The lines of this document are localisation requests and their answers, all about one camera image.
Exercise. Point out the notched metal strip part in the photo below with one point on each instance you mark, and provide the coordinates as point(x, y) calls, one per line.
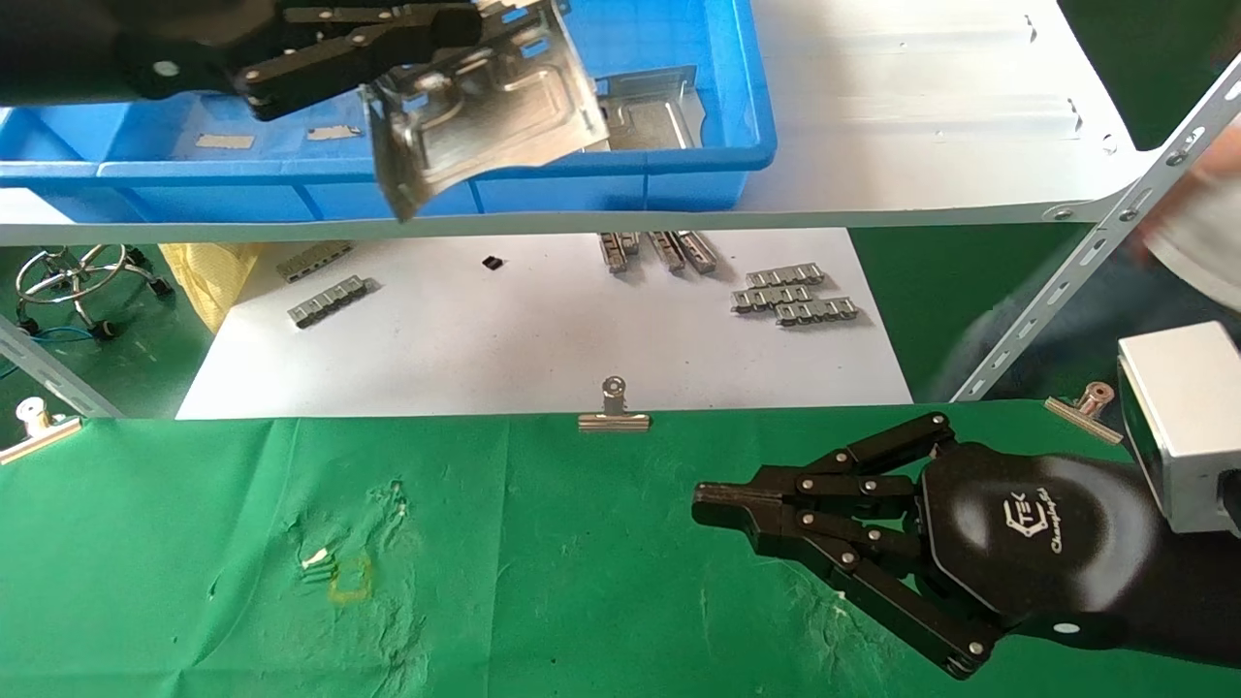
point(619, 252)
point(785, 276)
point(667, 252)
point(698, 252)
point(315, 261)
point(773, 298)
point(330, 301)
point(817, 312)

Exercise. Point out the yellow cloth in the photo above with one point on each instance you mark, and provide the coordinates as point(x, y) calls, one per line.
point(208, 281)

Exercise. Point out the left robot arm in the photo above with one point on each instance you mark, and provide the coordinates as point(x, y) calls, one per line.
point(39, 48)

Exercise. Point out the blue plastic bin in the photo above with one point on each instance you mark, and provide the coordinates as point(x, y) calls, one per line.
point(97, 136)

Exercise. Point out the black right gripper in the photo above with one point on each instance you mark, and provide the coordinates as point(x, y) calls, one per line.
point(1037, 543)

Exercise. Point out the white upper shelf board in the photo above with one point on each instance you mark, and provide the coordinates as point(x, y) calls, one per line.
point(921, 116)

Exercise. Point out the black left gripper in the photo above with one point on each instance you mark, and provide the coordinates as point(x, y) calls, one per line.
point(175, 39)

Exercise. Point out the chrome swivel chair base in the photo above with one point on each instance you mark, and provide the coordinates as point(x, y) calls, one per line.
point(101, 330)

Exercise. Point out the white perforated shelf post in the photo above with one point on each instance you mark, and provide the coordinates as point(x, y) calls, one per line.
point(58, 378)
point(1096, 247)

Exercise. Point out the white lower shelf board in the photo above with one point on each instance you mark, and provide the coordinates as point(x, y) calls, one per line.
point(543, 339)

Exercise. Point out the metal binder clip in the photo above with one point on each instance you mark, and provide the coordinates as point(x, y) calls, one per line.
point(1086, 417)
point(615, 421)
point(39, 441)

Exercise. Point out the tape strip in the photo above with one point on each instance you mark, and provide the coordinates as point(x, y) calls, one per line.
point(226, 142)
point(334, 133)

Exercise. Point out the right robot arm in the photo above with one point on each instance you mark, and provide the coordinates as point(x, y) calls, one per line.
point(1202, 591)

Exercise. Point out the flat sheet metal bracket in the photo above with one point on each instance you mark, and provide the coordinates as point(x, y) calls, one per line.
point(659, 121)

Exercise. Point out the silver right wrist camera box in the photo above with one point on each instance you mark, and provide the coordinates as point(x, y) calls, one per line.
point(1188, 427)

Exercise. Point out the person in white sleeve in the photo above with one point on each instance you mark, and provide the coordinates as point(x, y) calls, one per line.
point(1202, 242)

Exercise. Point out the sheet metal bracket curved cutout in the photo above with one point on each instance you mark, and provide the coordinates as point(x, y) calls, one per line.
point(485, 107)

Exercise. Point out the green table cloth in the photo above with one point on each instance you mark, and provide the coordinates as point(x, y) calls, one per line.
point(543, 562)

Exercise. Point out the white shelf board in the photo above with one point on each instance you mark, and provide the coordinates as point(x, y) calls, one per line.
point(921, 116)
point(543, 339)

